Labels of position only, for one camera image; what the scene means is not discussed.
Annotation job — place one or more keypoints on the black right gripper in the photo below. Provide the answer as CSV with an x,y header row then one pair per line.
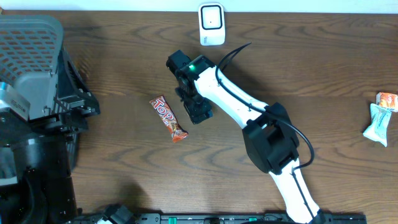
x,y
196,111

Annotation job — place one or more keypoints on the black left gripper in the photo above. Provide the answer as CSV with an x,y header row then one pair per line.
x,y
78,104

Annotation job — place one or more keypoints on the red Top chocolate bar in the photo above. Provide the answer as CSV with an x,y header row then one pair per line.
x,y
169,119

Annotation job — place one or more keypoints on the teal wet wipes pack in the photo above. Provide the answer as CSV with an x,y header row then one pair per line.
x,y
377,130

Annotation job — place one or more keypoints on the orange snack packet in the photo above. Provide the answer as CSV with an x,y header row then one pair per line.
x,y
387,101

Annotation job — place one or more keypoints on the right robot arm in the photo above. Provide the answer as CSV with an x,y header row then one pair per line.
x,y
270,138

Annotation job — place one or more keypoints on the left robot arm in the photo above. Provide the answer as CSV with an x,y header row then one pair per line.
x,y
45,194

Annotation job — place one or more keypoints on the white barcode scanner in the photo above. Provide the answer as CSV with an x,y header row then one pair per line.
x,y
211,24

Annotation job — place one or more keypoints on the grey plastic mesh basket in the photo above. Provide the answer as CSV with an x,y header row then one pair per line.
x,y
30,46

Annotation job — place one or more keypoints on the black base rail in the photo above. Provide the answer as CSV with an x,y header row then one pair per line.
x,y
155,218

